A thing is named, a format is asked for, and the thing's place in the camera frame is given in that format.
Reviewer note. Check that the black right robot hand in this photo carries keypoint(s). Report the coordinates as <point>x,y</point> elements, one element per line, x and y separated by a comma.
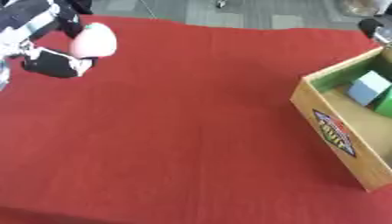
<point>368,26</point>

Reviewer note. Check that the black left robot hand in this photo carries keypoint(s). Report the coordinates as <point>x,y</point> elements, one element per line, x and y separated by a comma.
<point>51,62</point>

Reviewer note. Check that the pink toy peach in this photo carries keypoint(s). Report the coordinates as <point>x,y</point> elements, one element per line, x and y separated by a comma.
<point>93,40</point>

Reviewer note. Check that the tan cardboard box green inside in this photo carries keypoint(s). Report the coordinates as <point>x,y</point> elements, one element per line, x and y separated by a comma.
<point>347,137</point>

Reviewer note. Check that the light blue block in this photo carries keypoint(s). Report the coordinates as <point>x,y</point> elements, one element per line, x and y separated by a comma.
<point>367,87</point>

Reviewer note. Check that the green block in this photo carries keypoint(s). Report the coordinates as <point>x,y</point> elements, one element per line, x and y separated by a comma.
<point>385,103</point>

